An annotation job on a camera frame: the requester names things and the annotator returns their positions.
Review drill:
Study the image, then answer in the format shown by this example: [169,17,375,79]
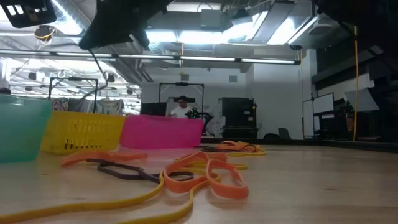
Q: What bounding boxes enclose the long yellow rubber band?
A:
[226,148,267,157]
[0,160,249,224]

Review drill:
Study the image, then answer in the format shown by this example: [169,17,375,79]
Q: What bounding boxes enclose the teal plastic basket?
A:
[0,94,53,164]

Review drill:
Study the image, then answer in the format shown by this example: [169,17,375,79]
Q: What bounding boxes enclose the person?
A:
[169,95,195,119]

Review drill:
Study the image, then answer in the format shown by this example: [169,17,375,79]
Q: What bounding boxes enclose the hanging fabric sheets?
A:
[51,97,125,116]

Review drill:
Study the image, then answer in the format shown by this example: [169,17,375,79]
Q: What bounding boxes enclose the purple rubber band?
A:
[86,157,195,184]
[195,144,259,153]

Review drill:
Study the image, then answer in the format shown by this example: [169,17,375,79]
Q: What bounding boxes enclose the black gantry frame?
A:
[48,77,100,114]
[158,82,205,118]

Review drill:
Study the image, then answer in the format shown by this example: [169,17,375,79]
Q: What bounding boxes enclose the whiteboard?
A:
[302,92,336,139]

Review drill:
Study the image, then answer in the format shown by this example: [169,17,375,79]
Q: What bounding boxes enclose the black monitor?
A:
[139,101,168,117]

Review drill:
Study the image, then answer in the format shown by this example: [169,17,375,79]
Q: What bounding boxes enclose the yellow hanging cable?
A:
[353,26,359,142]

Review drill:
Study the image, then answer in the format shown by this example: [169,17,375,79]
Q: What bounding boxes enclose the LED light bar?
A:
[0,49,302,65]

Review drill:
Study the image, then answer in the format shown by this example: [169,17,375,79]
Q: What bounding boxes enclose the pink plastic basket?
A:
[119,114,205,149]

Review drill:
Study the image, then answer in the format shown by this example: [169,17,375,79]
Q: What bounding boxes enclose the yellow plastic slotted basket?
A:
[40,111,127,156]

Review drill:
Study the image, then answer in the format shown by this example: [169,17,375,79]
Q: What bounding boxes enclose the black office chair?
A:
[263,127,293,140]

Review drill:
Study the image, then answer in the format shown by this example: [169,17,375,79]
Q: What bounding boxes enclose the black cabinet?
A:
[221,97,259,139]

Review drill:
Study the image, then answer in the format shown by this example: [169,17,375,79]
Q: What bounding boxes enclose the black round ceiling device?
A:
[33,24,56,42]

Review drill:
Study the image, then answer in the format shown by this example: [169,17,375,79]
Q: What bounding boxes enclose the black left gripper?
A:
[78,0,174,50]

